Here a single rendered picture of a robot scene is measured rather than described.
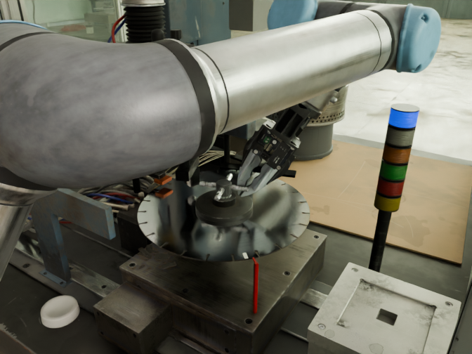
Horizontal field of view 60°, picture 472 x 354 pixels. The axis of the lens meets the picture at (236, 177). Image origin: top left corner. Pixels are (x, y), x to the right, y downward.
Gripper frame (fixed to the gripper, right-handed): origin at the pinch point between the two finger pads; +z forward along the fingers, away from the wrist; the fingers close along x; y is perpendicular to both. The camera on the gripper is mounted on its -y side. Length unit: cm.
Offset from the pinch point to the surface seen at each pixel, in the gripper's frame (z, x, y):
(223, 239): 5.8, 2.1, 10.8
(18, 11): 18, -107, -66
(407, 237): -3, 40, -31
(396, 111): -27.0, 13.2, 2.2
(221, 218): 4.9, -0.3, 6.1
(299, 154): 3, 8, -69
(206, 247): 7.3, 0.7, 13.6
